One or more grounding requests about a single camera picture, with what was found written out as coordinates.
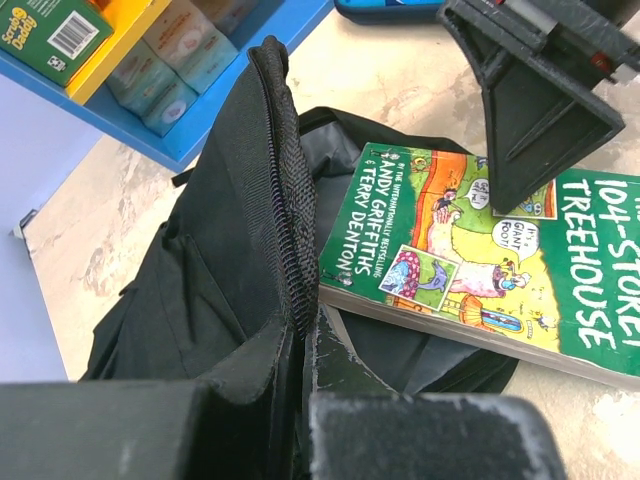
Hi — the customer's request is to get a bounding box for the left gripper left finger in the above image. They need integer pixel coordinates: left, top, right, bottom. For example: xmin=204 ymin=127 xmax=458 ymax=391
xmin=1 ymin=325 xmax=297 ymax=479

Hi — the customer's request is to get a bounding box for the green 104-storey treehouse book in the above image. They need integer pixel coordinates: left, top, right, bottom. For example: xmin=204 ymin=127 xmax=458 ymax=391
xmin=319 ymin=143 xmax=639 ymax=390

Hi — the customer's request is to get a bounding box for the right small green box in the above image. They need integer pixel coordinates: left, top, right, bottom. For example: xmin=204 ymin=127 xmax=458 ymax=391
xmin=1 ymin=0 xmax=113 ymax=87

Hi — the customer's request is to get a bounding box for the blue shark pencil case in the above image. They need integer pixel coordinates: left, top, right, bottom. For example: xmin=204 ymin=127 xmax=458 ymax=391
xmin=333 ymin=0 xmax=444 ymax=25

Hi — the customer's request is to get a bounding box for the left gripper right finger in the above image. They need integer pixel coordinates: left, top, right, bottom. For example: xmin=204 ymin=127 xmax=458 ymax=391
xmin=304 ymin=306 xmax=567 ymax=479

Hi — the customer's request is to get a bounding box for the blue shelf unit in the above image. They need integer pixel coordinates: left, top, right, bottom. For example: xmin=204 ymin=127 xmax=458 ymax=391
xmin=1 ymin=1 xmax=332 ymax=171

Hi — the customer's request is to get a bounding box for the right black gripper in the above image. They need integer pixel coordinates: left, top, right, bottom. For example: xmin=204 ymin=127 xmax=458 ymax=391
xmin=438 ymin=1 xmax=639 ymax=213

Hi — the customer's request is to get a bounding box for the teal tissue boxes stack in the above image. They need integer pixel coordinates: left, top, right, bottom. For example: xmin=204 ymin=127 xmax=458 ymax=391
xmin=106 ymin=1 xmax=258 ymax=137

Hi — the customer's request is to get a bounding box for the black backpack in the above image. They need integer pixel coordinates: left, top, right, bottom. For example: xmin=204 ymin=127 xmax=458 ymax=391
xmin=79 ymin=34 xmax=521 ymax=396

